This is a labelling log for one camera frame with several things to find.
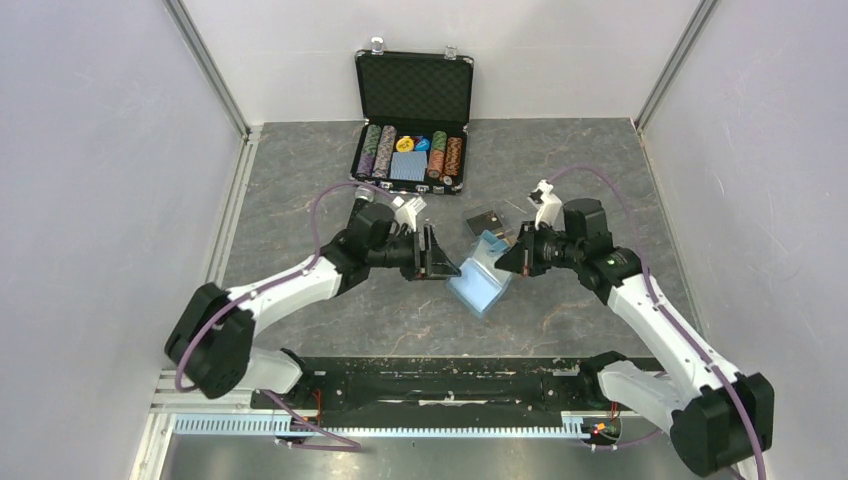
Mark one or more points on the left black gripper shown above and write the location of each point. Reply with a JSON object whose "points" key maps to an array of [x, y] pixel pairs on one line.
{"points": [[433, 262]]}

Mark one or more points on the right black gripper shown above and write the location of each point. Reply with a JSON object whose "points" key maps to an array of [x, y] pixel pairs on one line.
{"points": [[517, 258]]}

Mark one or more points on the light blue card holder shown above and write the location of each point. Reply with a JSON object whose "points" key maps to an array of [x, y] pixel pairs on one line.
{"points": [[480, 284]]}

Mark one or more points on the clear box with gold cards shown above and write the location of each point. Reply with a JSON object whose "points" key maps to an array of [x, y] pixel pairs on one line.
{"points": [[489, 218]]}

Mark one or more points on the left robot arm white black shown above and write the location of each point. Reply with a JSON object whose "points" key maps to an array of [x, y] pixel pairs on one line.
{"points": [[212, 343]]}

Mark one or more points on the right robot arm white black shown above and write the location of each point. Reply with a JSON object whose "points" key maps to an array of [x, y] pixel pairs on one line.
{"points": [[715, 415]]}

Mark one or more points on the blue playing card deck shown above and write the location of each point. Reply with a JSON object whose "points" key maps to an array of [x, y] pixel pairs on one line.
{"points": [[409, 166]]}

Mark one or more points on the black microphone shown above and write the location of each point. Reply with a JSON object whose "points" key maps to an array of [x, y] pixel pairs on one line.
{"points": [[363, 196]]}

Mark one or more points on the pink grey chip stack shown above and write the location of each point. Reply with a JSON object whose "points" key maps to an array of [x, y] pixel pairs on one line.
{"points": [[384, 151]]}

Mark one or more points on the blue round chip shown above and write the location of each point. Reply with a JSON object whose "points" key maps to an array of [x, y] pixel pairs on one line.
{"points": [[422, 144]]}

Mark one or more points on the brown orange chip stack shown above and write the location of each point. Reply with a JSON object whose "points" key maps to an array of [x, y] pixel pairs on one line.
{"points": [[453, 154]]}

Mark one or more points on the yellow dealer chip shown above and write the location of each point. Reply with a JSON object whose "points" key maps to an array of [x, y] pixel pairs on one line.
{"points": [[405, 144]]}

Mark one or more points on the green orange chip stack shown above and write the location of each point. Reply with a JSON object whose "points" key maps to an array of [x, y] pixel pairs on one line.
{"points": [[437, 155]]}

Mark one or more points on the green purple chip stack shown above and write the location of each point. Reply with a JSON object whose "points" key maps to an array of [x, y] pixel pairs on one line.
{"points": [[368, 152]]}

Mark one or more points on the black poker chip case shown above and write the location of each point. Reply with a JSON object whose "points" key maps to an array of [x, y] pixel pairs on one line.
{"points": [[418, 93]]}

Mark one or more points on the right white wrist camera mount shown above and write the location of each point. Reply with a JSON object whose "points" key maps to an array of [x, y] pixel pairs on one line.
{"points": [[546, 203]]}

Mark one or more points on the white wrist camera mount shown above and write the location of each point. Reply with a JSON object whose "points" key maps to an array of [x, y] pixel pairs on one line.
{"points": [[406, 211], [546, 203]]}

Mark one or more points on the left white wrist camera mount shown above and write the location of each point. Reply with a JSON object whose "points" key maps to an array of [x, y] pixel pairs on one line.
{"points": [[406, 211]]}

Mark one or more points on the white slotted cable duct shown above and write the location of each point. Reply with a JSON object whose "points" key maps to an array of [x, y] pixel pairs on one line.
{"points": [[282, 425]]}

